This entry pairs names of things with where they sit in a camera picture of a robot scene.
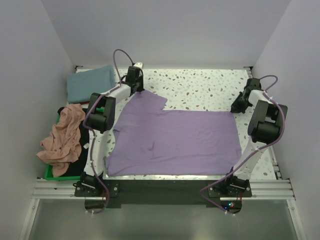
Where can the green plastic bin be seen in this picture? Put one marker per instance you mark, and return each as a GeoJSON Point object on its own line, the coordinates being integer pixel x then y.
{"type": "Point", "coordinates": [75, 178]}

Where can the purple t-shirt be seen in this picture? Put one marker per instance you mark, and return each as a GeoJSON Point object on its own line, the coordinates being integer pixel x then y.
{"type": "Point", "coordinates": [150, 140]}

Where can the folded dark red t-shirt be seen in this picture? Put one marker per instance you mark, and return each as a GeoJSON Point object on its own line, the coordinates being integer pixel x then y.
{"type": "Point", "coordinates": [84, 103]}

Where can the aluminium frame rail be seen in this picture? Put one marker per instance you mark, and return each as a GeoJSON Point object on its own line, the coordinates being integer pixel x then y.
{"type": "Point", "coordinates": [260, 189]}

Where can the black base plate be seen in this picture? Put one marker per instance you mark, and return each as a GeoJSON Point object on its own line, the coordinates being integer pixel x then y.
{"type": "Point", "coordinates": [113, 194]}

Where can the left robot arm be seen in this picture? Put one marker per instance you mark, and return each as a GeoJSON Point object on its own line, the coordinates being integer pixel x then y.
{"type": "Point", "coordinates": [100, 118]}

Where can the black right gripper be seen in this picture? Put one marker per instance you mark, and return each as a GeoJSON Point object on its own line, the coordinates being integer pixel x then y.
{"type": "Point", "coordinates": [235, 108]}

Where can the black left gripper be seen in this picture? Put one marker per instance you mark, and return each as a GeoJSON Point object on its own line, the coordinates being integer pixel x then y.
{"type": "Point", "coordinates": [141, 88]}

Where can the folded blue t-shirt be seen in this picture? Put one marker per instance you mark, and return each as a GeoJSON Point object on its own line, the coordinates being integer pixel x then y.
{"type": "Point", "coordinates": [81, 85]}

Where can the pink crumpled t-shirt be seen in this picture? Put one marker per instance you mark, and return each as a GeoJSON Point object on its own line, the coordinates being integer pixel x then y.
{"type": "Point", "coordinates": [62, 147]}

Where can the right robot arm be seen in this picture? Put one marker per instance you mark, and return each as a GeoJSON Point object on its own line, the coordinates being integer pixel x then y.
{"type": "Point", "coordinates": [265, 128]}

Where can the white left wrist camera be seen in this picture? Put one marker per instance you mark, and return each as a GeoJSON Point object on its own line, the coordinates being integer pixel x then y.
{"type": "Point", "coordinates": [138, 65]}

